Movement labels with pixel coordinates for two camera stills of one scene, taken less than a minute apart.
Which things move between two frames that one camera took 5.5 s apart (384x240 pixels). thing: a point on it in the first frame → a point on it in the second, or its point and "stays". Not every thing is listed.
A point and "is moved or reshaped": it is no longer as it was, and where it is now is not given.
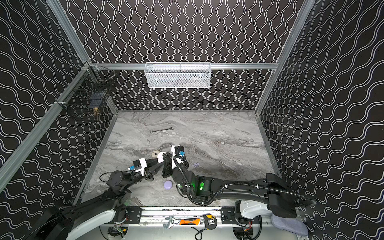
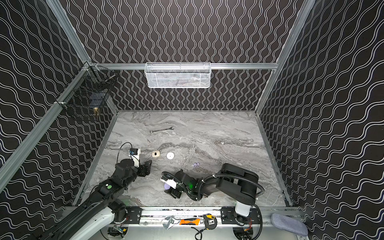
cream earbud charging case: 155,153 stays
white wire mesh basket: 177,74 stays
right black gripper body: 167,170 → 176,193
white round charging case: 160,156 is moved or reshaped
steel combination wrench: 170,128 stays
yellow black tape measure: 210,221 stays
